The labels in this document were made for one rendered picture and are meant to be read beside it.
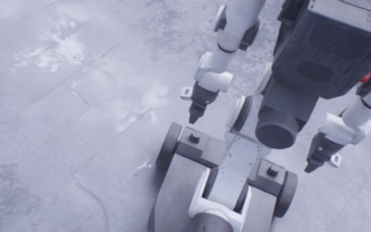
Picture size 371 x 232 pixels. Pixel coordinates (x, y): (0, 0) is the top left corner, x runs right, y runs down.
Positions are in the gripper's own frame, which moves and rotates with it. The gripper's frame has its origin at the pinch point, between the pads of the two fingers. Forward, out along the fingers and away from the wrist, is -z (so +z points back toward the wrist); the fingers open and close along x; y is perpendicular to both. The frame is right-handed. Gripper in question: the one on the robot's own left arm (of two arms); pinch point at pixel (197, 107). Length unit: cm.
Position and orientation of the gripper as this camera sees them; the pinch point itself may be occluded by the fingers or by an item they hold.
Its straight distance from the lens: 220.9
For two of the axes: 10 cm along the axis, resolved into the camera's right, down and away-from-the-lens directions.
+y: -9.2, -3.9, 0.1
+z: 1.7, -4.3, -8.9
